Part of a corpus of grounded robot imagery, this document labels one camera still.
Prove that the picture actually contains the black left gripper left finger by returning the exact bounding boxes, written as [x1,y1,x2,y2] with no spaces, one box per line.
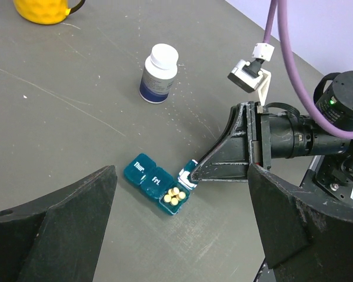
[0,165,117,281]

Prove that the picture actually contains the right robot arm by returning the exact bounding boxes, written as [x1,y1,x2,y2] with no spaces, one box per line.
[189,70,353,208]

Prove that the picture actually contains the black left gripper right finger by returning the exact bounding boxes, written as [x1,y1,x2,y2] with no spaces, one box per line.
[248,164,353,281]

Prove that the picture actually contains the white pill bottle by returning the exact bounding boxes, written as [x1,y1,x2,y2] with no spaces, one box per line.
[139,43,179,104]

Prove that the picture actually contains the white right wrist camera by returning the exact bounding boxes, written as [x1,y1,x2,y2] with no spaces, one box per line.
[228,42,274,106]

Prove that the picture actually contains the yellow mug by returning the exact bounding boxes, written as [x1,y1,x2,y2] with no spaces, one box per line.
[13,0,85,25]

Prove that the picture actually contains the teal pill organizer box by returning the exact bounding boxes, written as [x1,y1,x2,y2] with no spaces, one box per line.
[124,153,198,216]

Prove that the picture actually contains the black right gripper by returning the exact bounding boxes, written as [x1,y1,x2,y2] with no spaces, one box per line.
[189,102,271,182]

